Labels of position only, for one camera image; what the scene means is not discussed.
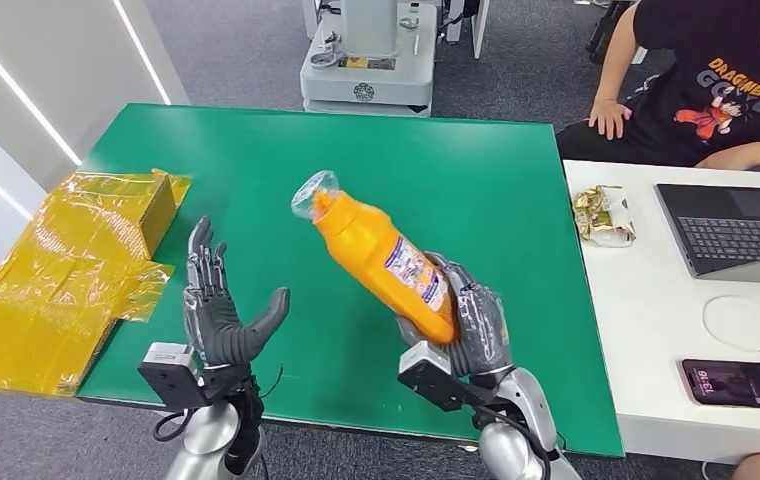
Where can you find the gold snack wrapper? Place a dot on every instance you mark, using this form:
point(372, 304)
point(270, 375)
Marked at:
point(602, 218)

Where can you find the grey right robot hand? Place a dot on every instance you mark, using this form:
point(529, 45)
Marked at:
point(482, 331)

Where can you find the person's right hand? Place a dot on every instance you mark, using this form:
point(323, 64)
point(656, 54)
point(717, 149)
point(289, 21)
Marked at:
point(610, 119)

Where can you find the green table mat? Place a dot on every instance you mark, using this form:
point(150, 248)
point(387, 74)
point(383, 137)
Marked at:
point(486, 199)

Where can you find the person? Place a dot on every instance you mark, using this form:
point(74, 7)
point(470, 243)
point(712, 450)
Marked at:
point(718, 73)

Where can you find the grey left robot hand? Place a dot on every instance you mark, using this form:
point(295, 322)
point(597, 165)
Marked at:
point(221, 331)

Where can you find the white equipment frame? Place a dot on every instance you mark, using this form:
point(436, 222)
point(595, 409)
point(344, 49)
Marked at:
point(479, 26)

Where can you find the grey laptop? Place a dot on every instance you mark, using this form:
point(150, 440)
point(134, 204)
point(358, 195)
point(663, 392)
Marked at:
point(731, 232)

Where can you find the orange plastic bottle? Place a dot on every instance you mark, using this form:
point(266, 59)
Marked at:
point(367, 252)

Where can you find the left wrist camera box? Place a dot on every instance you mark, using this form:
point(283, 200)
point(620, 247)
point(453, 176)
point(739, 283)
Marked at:
point(171, 378)

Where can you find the black smartphone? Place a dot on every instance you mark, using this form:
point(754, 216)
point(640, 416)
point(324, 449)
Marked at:
point(738, 384)

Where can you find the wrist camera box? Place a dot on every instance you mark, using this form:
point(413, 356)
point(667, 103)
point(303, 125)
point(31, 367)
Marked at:
point(171, 378)
point(433, 378)

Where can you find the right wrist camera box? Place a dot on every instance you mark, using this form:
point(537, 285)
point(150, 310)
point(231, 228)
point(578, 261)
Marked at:
point(433, 378)

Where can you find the yellow taped cardboard box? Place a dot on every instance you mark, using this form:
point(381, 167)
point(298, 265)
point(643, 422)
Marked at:
point(55, 278)

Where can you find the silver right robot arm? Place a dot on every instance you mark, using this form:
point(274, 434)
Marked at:
point(519, 424)

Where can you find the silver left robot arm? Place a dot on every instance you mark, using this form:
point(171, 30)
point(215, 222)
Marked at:
point(211, 430)

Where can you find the white robot base machine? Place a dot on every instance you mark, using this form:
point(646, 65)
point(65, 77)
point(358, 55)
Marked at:
point(367, 73)

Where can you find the white desk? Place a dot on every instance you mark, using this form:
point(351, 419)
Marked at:
point(638, 318)

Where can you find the person's right forearm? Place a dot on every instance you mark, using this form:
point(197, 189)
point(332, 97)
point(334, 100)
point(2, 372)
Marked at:
point(615, 60)

